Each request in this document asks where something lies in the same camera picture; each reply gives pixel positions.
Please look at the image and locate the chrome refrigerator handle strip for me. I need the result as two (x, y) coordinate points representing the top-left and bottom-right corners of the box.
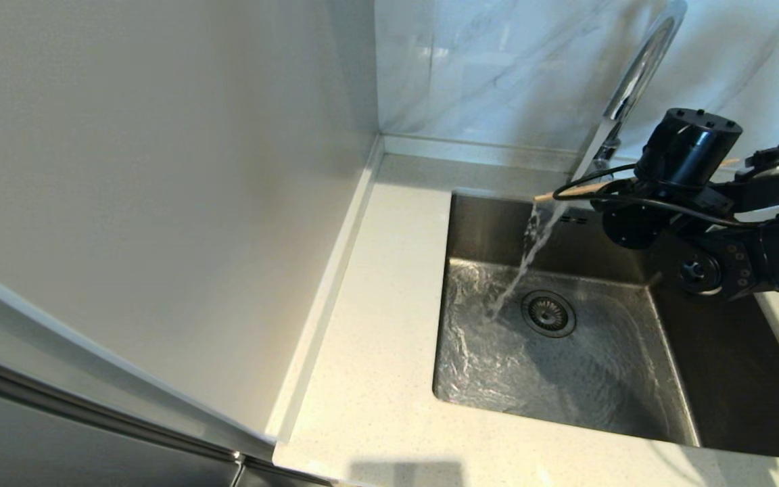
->
(0, 345), (250, 487)

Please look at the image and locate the stainless steel sink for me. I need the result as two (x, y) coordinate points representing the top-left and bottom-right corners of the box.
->
(432, 189), (779, 462)

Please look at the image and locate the chrome gooseneck faucet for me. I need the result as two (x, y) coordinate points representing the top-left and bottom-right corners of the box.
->
(589, 0), (689, 187)

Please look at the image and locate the round metal drain strainer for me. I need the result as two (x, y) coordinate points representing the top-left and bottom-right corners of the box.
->
(521, 290), (577, 338)

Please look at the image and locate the grey refrigerator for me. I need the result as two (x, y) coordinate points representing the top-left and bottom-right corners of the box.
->
(0, 254), (336, 487)

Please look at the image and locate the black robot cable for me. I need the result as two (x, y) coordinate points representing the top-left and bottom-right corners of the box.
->
(552, 162), (779, 229)

